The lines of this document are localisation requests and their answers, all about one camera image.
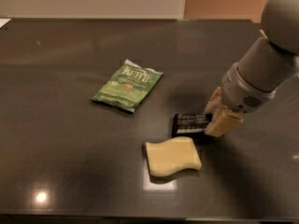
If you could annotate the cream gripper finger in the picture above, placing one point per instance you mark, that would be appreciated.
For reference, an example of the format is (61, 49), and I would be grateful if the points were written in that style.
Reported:
(223, 121)
(215, 105)

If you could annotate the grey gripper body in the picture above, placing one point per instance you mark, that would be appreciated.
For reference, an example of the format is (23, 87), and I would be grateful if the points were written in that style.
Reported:
(242, 91)

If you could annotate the black rxbar chocolate bar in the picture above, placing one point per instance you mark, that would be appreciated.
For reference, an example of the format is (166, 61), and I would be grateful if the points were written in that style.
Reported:
(190, 124)

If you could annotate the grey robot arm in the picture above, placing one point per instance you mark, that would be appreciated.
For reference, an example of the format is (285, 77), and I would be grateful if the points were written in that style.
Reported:
(253, 81)

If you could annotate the yellow wavy sponge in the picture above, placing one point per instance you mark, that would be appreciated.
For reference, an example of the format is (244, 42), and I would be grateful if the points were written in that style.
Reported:
(171, 156)

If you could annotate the green Kettle chips bag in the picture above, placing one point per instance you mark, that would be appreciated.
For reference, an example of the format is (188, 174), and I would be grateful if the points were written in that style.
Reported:
(128, 86)

